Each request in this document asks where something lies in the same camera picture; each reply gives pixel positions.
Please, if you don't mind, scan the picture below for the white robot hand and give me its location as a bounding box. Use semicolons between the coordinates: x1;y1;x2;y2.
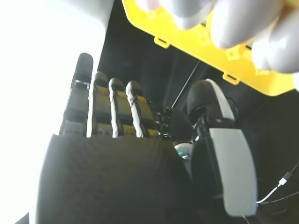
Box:
35;52;259;224

